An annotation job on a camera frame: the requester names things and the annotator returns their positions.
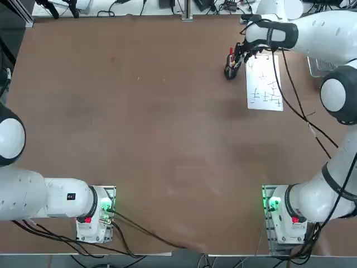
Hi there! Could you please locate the silver mesh letter tray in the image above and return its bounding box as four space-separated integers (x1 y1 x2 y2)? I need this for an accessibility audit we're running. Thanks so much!
306 55 340 78

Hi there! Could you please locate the black tripod leg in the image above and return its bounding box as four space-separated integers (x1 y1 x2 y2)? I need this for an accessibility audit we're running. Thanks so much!
35 0 60 20
66 0 80 18

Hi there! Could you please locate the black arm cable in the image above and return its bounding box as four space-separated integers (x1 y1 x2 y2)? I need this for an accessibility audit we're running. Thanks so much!
270 47 340 149
280 47 332 160

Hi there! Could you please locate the aluminium profile post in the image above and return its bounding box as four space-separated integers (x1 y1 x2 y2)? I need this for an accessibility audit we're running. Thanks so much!
181 0 195 22
9 0 35 28

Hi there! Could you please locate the black base cable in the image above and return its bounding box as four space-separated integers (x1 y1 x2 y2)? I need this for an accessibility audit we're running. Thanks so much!
111 209 189 250
11 219 146 259
288 217 323 260

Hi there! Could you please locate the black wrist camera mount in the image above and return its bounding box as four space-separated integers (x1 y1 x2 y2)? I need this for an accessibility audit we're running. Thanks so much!
240 14 263 26

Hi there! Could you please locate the black mesh pen holder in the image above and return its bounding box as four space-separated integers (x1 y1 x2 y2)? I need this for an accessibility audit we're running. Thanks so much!
223 54 241 81

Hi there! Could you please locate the white clipboard with metal clip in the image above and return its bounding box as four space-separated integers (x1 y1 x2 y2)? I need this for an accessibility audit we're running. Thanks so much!
244 53 284 112

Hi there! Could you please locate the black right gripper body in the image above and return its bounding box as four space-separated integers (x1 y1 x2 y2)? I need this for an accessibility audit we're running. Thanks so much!
235 41 264 57

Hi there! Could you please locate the white A4 paper sheet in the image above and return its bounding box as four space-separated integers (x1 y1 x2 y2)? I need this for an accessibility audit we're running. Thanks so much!
245 54 284 112

